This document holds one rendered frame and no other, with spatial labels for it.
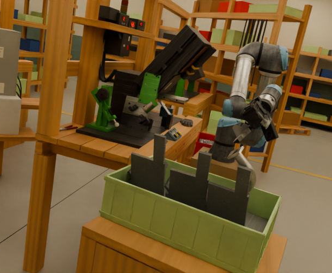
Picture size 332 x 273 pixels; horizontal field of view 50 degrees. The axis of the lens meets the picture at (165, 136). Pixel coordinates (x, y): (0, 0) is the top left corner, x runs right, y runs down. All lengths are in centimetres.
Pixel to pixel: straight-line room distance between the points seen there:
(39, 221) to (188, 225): 119
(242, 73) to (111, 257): 98
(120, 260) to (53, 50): 114
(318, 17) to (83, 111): 967
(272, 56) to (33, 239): 168
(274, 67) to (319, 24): 959
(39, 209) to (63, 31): 101
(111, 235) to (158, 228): 17
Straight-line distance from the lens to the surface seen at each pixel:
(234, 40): 553
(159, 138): 132
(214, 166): 189
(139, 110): 245
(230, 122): 191
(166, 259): 126
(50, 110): 203
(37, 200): 222
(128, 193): 135
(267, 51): 184
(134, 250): 128
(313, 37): 1137
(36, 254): 238
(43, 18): 818
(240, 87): 165
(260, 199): 160
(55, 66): 198
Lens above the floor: 147
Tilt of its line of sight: 14 degrees down
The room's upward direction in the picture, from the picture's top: 11 degrees clockwise
